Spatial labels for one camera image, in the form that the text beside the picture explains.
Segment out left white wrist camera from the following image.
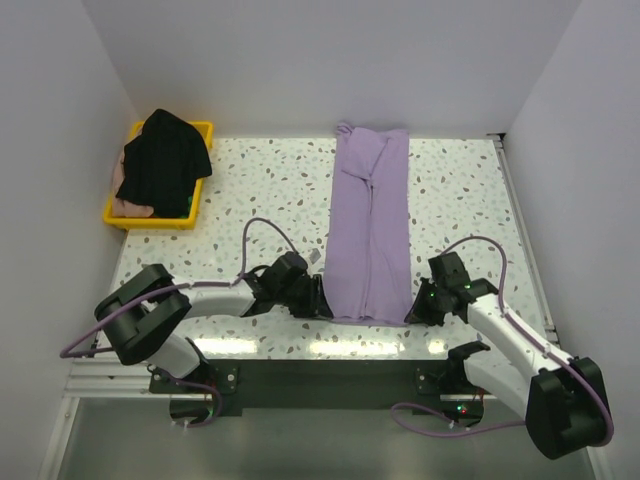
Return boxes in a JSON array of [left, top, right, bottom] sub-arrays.
[[305, 248, 323, 266]]

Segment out aluminium frame rail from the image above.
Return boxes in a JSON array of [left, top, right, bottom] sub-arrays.
[[64, 354, 151, 399]]

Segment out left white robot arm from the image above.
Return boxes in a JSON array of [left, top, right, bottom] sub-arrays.
[[94, 251, 333, 394]]

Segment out yellow plastic bin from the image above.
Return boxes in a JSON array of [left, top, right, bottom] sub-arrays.
[[102, 121, 215, 231]]

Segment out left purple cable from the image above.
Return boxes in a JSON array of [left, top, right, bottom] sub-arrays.
[[59, 217, 301, 429]]

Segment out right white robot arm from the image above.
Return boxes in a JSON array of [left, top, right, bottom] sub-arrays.
[[406, 252, 614, 459]]

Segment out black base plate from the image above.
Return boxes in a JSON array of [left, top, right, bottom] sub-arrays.
[[148, 357, 504, 419]]

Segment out pink t shirt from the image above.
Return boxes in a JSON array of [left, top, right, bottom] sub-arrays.
[[111, 153, 154, 218]]

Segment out purple t shirt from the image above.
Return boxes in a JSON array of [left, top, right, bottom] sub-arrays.
[[323, 124, 412, 326]]

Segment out black t shirt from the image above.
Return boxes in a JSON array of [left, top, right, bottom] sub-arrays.
[[116, 109, 212, 218]]

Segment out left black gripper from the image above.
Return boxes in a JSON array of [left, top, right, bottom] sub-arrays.
[[275, 273, 332, 319]]

